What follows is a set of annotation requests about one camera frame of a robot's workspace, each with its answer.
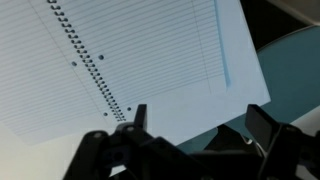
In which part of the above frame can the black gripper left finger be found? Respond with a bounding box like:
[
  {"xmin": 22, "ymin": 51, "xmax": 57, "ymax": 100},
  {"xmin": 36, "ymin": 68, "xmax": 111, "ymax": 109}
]
[{"xmin": 62, "ymin": 103, "xmax": 175, "ymax": 180}]

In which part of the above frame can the white lined spiral notebook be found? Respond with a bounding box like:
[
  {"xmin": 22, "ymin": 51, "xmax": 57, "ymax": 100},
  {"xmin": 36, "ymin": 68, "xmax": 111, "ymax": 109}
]
[{"xmin": 0, "ymin": 0, "xmax": 272, "ymax": 147}]

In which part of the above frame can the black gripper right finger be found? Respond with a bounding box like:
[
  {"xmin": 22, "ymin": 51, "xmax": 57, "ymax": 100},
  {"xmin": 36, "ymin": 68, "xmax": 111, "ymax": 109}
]
[{"xmin": 245, "ymin": 103, "xmax": 320, "ymax": 180}]

